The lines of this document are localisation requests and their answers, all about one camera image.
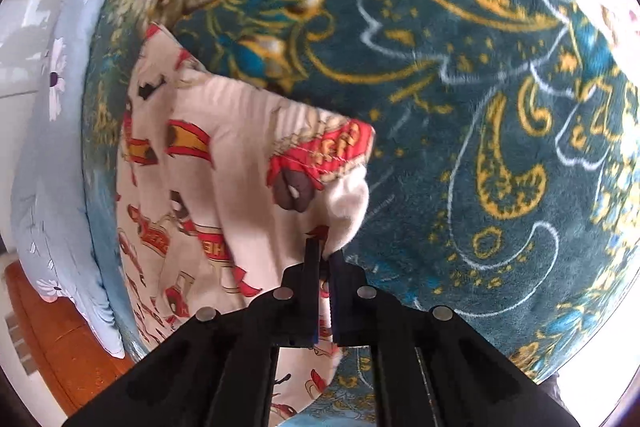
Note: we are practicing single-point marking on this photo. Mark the orange wooden headboard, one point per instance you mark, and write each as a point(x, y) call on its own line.
point(72, 363)

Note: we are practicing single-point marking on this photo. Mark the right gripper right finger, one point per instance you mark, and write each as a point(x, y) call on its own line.
point(431, 368)

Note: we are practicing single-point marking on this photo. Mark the beige car print garment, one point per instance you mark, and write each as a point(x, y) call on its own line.
point(220, 185)

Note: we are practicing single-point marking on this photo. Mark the light blue floral duvet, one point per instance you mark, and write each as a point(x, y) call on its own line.
point(59, 254)

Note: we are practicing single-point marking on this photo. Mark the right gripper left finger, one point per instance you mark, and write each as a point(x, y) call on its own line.
point(217, 369)

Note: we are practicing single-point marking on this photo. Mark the teal floral bed blanket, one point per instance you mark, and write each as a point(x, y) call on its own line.
point(504, 176)

